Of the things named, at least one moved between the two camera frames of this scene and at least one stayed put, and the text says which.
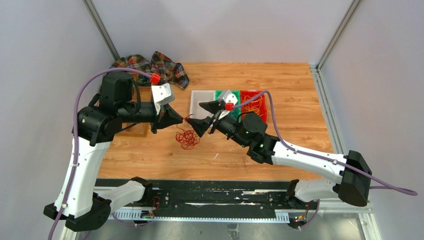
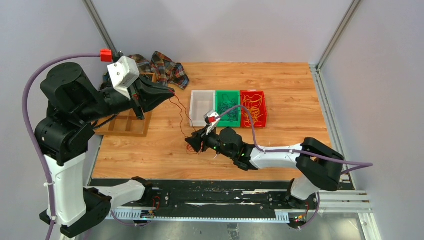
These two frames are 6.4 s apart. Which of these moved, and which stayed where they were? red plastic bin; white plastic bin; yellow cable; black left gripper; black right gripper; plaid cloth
Moved: black left gripper; black right gripper
Stayed: white plastic bin; yellow cable; plaid cloth; red plastic bin
